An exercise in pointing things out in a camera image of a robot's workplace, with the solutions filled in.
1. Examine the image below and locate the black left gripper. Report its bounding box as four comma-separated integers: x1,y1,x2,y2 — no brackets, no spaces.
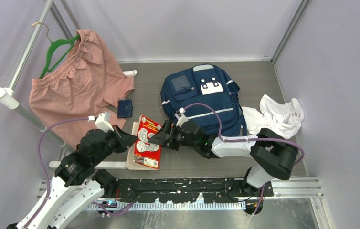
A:
93,124,138,165

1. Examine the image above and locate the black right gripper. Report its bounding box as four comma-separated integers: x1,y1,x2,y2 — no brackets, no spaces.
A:
148,120,199,151

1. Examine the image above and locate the red cover book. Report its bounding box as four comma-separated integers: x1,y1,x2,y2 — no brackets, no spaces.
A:
127,115,162,171

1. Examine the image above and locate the small navy blue booklet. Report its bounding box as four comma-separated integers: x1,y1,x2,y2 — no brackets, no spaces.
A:
117,99,133,118

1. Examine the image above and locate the navy blue student backpack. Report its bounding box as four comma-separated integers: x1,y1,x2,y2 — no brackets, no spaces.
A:
160,64,247,137

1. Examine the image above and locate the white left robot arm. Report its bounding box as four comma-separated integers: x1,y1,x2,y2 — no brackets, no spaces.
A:
7,125,138,229

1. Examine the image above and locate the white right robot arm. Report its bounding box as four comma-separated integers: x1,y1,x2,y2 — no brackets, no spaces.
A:
148,120,300,196

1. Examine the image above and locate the pink cloth garment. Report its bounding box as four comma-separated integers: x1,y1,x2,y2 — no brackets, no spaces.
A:
28,28,136,151

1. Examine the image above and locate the green clothes hanger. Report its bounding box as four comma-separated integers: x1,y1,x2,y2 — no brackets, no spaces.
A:
30,21,81,79

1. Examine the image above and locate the metal clothes rack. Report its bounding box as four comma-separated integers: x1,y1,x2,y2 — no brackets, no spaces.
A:
0,0,138,170

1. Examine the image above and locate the white cloth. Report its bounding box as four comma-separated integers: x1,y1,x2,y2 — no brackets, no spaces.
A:
242,94,304,140

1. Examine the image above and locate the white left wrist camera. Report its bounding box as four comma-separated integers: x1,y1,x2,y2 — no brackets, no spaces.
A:
88,111,113,133

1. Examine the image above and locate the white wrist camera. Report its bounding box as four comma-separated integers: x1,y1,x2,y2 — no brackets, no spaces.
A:
88,111,113,133
175,107,188,127

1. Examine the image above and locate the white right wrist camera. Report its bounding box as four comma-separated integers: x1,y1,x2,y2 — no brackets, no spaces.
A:
175,107,188,127

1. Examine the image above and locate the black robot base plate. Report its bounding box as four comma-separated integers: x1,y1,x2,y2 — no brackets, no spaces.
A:
102,178,260,204

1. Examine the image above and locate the white slotted cable duct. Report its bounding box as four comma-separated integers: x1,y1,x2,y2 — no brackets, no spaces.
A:
85,201,247,211

